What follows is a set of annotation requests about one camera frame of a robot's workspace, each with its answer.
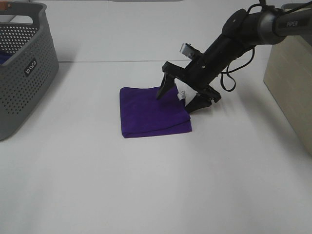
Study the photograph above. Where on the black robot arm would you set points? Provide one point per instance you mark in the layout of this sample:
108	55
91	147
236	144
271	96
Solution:
241	33

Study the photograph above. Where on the purple towel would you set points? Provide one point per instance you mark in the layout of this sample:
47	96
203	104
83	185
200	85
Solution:
142	115

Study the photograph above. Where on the grey perforated plastic basket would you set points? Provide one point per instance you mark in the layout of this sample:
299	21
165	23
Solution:
27	75

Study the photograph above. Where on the beige storage basket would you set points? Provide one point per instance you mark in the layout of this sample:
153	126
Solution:
288	77

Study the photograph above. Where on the blue cloth in basket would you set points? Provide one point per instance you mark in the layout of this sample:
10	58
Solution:
4	57

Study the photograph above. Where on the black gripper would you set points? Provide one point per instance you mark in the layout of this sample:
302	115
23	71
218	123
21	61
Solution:
202	70

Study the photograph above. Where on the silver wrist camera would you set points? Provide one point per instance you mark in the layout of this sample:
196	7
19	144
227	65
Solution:
189	51

